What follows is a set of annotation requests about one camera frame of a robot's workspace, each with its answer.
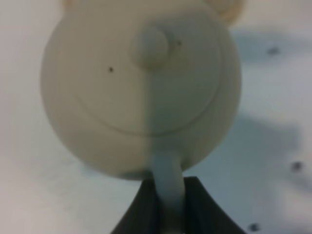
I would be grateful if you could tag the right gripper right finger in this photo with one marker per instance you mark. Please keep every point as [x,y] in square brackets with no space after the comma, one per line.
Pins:
[202,214]

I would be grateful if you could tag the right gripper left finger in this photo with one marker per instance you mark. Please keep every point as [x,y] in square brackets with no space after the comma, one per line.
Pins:
[145,214]

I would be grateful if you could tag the beige teapot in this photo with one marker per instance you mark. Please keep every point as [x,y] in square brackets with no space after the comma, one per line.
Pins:
[143,89]

